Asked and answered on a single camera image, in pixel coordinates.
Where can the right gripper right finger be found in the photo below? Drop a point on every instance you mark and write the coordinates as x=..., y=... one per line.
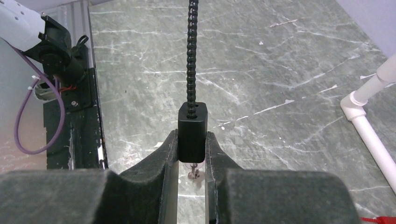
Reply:
x=243, y=196

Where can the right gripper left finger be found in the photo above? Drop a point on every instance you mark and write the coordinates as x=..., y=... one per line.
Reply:
x=141, y=194

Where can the silver key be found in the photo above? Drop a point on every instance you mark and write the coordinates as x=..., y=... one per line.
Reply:
x=194, y=172

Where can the black cable lock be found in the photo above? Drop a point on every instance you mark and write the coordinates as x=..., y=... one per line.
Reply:
x=192, y=116

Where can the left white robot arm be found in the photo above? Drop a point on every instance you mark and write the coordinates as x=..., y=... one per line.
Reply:
x=44, y=40

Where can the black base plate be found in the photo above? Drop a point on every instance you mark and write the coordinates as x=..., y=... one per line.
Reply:
x=81, y=142

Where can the red cable lock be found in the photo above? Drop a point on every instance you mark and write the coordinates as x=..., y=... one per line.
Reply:
x=380, y=220

